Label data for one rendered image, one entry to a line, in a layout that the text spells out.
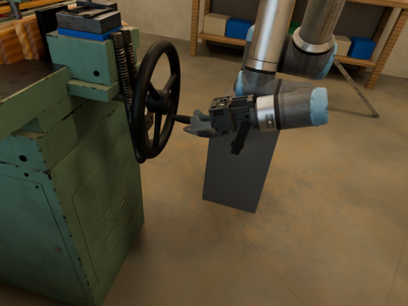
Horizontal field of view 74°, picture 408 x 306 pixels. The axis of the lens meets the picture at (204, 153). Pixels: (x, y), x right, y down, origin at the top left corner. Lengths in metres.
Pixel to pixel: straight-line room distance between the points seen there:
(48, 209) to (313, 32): 0.97
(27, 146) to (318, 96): 0.63
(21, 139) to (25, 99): 0.10
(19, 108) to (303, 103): 0.57
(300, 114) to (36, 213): 0.70
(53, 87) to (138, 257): 0.89
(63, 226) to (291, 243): 1.05
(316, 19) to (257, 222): 0.97
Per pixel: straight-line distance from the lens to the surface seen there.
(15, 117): 0.58
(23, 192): 0.79
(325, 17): 1.04
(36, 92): 0.61
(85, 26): 0.63
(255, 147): 1.24
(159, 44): 0.63
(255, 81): 0.79
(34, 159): 0.67
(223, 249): 1.36
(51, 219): 0.82
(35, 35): 0.71
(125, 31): 0.66
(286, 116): 0.67
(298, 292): 1.35
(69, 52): 0.66
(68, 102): 0.69
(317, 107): 0.67
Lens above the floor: 1.13
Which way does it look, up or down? 38 degrees down
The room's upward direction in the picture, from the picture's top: 6 degrees clockwise
